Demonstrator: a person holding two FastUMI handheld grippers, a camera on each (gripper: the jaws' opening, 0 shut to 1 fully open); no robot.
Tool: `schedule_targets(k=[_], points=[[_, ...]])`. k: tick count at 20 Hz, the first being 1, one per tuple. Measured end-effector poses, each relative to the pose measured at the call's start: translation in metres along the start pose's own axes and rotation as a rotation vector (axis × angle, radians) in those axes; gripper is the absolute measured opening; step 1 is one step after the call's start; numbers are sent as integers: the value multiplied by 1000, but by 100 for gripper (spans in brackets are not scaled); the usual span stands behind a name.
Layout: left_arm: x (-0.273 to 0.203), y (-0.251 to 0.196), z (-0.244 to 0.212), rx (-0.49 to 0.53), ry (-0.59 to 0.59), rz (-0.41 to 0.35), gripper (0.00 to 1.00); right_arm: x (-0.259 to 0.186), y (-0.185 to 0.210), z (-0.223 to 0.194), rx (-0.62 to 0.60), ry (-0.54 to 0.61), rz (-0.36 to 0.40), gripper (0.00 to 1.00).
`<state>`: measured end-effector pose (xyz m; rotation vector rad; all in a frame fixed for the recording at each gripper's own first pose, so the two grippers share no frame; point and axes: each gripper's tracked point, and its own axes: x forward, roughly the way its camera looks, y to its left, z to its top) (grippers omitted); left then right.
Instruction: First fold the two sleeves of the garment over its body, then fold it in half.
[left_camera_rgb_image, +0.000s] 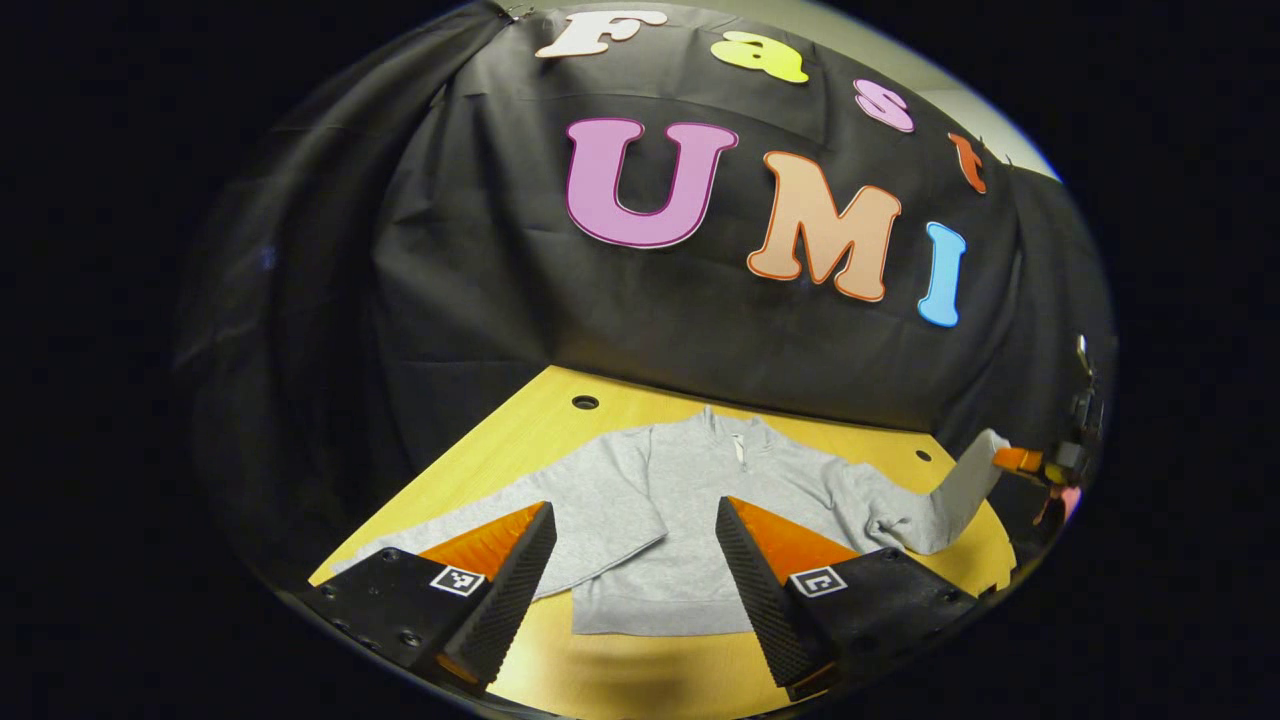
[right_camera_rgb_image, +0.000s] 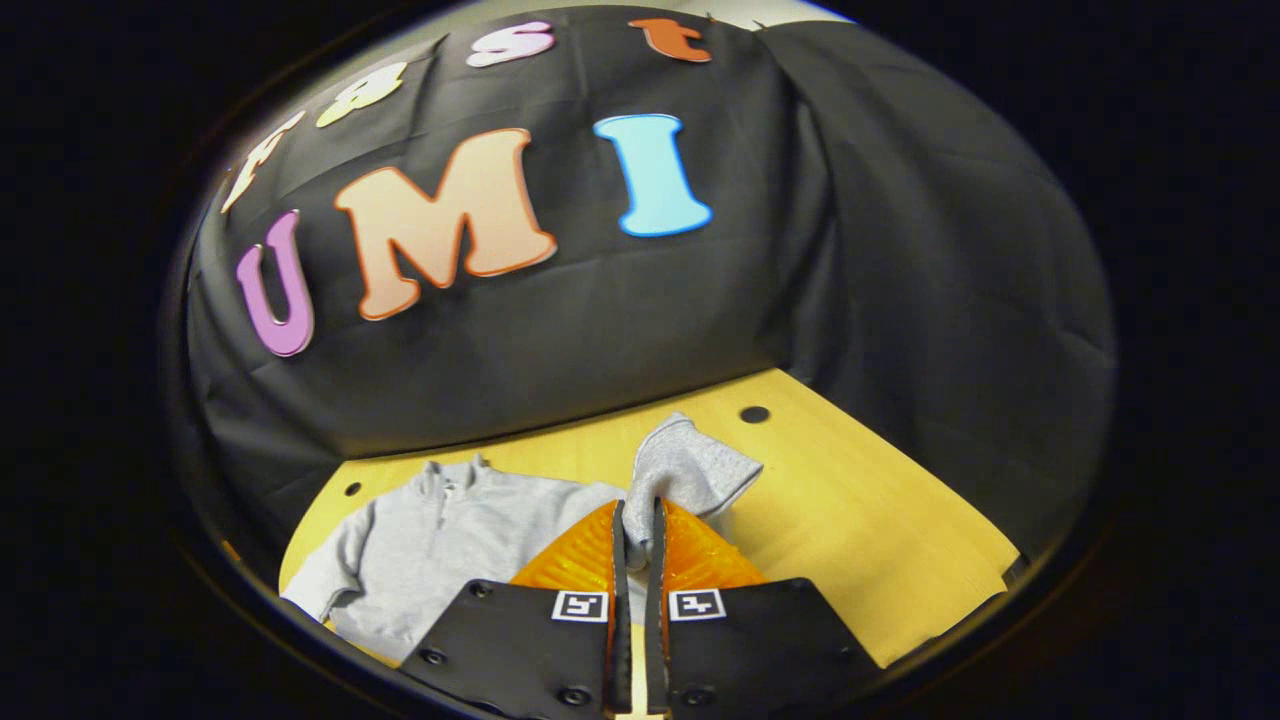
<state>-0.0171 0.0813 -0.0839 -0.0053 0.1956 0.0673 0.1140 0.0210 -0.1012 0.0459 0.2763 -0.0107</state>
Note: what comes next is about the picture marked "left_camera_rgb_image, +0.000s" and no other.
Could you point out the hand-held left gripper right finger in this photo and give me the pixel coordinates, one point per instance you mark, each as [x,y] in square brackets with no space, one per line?
[760,590]

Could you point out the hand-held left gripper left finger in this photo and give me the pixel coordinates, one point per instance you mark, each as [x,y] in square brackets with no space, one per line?
[515,590]

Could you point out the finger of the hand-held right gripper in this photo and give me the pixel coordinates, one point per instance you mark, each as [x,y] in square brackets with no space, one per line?
[1018,460]

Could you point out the grey zip-neck sweatshirt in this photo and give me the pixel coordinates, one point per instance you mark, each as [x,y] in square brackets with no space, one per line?
[700,500]

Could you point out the black backdrop cloth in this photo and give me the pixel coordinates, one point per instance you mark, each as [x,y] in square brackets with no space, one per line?
[480,280]

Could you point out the metal binder clip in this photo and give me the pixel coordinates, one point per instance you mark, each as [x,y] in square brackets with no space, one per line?
[515,12]

